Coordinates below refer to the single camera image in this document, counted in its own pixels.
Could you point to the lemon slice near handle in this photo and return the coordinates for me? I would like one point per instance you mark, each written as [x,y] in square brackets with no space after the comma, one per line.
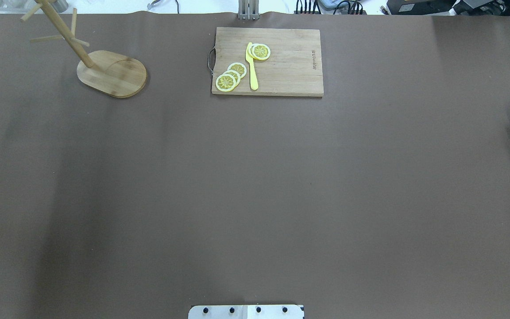
[225,83]

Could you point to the bamboo cutting board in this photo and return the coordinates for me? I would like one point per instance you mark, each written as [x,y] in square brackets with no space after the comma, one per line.
[294,68]

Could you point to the middle lemon slice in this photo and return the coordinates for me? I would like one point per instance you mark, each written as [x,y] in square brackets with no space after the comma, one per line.
[234,74]

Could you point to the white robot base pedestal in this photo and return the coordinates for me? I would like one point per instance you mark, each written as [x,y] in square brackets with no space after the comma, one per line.
[247,311]

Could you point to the wooden cup storage rack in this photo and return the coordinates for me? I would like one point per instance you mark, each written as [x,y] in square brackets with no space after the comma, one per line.
[111,73]

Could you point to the top lemon slice pair front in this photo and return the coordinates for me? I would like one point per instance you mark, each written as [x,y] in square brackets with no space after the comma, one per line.
[260,51]

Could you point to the hidden back lemon slice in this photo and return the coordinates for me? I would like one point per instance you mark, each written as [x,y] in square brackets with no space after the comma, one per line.
[249,52]

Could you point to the yellow plastic knife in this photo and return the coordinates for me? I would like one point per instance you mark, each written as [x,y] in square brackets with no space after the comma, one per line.
[254,85]

